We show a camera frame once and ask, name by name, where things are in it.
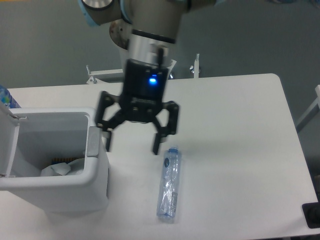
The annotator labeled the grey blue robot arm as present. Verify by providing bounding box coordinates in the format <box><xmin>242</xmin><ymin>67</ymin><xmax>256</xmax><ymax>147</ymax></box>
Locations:
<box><xmin>78</xmin><ymin>0</ymin><xmax>217</xmax><ymax>154</ymax></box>

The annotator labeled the blue snack package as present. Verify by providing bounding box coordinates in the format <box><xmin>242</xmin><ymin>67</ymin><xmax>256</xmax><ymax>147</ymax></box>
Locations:
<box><xmin>51</xmin><ymin>157</ymin><xmax>77</xmax><ymax>165</ymax></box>

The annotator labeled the clear plastic water bottle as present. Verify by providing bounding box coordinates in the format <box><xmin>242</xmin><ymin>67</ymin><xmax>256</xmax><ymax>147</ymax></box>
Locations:
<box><xmin>156</xmin><ymin>145</ymin><xmax>182</xmax><ymax>223</ymax></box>

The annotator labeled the blue labelled bottle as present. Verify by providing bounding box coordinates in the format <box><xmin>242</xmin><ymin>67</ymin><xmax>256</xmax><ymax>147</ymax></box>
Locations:
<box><xmin>0</xmin><ymin>85</ymin><xmax>21</xmax><ymax>109</ymax></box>

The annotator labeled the white open trash can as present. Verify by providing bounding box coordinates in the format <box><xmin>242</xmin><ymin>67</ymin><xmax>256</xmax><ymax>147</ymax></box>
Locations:
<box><xmin>0</xmin><ymin>105</ymin><xmax>110</xmax><ymax>212</ymax></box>

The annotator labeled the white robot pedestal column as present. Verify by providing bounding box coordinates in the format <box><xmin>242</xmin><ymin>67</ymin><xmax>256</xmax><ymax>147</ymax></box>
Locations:
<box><xmin>109</xmin><ymin>19</ymin><xmax>132</xmax><ymax>78</ymax></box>

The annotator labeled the black table clamp mount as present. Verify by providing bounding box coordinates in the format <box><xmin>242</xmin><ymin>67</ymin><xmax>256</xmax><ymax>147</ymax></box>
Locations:
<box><xmin>302</xmin><ymin>202</ymin><xmax>320</xmax><ymax>229</ymax></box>

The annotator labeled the white frame leg right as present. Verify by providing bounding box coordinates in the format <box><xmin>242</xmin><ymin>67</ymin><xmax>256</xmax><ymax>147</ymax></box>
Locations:
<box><xmin>295</xmin><ymin>84</ymin><xmax>320</xmax><ymax>133</ymax></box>

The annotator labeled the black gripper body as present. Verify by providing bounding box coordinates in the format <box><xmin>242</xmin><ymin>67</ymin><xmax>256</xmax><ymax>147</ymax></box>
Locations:
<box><xmin>119</xmin><ymin>59</ymin><xmax>168</xmax><ymax>123</ymax></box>

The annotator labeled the white metal base frame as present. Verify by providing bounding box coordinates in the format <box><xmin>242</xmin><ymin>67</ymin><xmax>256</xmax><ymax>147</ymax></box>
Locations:
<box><xmin>85</xmin><ymin>53</ymin><xmax>202</xmax><ymax>85</ymax></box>

